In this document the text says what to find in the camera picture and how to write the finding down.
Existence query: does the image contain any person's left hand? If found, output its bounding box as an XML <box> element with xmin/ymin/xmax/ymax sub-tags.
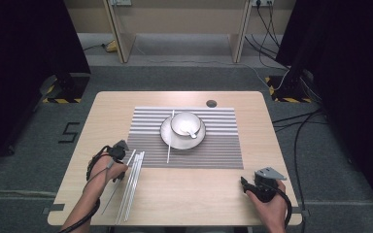
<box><xmin>88</xmin><ymin>155</ymin><xmax>129</xmax><ymax>192</ymax></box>

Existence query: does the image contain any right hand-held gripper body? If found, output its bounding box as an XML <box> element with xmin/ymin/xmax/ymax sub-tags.
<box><xmin>252</xmin><ymin>166</ymin><xmax>288</xmax><ymax>202</ymax></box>

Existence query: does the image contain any white plate with dark rim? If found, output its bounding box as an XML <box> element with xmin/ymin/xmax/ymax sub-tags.
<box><xmin>159</xmin><ymin>113</ymin><xmax>207</xmax><ymax>150</ymax></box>

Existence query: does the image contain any stand base with striped tape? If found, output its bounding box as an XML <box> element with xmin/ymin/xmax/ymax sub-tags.
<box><xmin>41</xmin><ymin>72</ymin><xmax>91</xmax><ymax>105</ymax></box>
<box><xmin>265</xmin><ymin>75</ymin><xmax>314</xmax><ymax>104</ymax></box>

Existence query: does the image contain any yellow object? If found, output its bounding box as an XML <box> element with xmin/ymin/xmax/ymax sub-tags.
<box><xmin>105</xmin><ymin>40</ymin><xmax>119</xmax><ymax>53</ymax></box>

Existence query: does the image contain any white floor cable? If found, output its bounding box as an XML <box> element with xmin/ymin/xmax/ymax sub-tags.
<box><xmin>135</xmin><ymin>43</ymin><xmax>293</xmax><ymax>92</ymax></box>

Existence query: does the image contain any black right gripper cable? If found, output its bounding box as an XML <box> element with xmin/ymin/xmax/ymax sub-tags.
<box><xmin>261</xmin><ymin>181</ymin><xmax>292</xmax><ymax>228</ymax></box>

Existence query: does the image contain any white bowl with dark rim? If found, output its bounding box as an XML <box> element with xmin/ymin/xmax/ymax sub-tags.
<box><xmin>170</xmin><ymin>111</ymin><xmax>203</xmax><ymax>138</ymax></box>

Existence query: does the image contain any thin black floor cable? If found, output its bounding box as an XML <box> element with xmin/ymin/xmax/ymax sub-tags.
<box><xmin>83</xmin><ymin>43</ymin><xmax>107</xmax><ymax>52</ymax></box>

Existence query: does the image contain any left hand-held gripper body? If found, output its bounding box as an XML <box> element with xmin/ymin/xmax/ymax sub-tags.
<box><xmin>106</xmin><ymin>139</ymin><xmax>130</xmax><ymax>164</ymax></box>

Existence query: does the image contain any grey tape strip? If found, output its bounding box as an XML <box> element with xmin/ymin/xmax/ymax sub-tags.
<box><xmin>292</xmin><ymin>208</ymin><xmax>311</xmax><ymax>218</ymax></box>
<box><xmin>42</xmin><ymin>203</ymin><xmax>66</xmax><ymax>216</ymax></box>

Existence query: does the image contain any beige wooden desk frame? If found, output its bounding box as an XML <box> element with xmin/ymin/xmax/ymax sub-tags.
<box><xmin>63</xmin><ymin>0</ymin><xmax>297</xmax><ymax>64</ymax></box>

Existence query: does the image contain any long black floor cable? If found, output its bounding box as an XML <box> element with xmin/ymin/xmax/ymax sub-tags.
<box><xmin>292</xmin><ymin>110</ymin><xmax>323</xmax><ymax>215</ymax></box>

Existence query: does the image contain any person's right hand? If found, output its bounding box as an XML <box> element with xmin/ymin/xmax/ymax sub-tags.
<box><xmin>246</xmin><ymin>179</ymin><xmax>288</xmax><ymax>224</ymax></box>

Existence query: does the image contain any grey left gripper cable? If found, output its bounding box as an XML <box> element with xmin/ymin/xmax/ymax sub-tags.
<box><xmin>90</xmin><ymin>158</ymin><xmax>115</xmax><ymax>186</ymax></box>

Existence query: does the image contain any grey striped placemat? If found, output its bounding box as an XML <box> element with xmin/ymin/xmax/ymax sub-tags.
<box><xmin>124</xmin><ymin>106</ymin><xmax>245</xmax><ymax>170</ymax></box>

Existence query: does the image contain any black curtain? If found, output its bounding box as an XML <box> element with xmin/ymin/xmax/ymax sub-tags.
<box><xmin>276</xmin><ymin>0</ymin><xmax>373</xmax><ymax>222</ymax></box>
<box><xmin>0</xmin><ymin>0</ymin><xmax>91</xmax><ymax>176</ymax></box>

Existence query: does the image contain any white ceramic spoon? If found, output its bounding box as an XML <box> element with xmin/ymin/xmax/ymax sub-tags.
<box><xmin>179</xmin><ymin>124</ymin><xmax>198</xmax><ymax>140</ymax></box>

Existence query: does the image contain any black socket cable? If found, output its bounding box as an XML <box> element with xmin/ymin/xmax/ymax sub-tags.
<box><xmin>244</xmin><ymin>4</ymin><xmax>289</xmax><ymax>71</ymax></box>
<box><xmin>255</xmin><ymin>1</ymin><xmax>281</xmax><ymax>50</ymax></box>

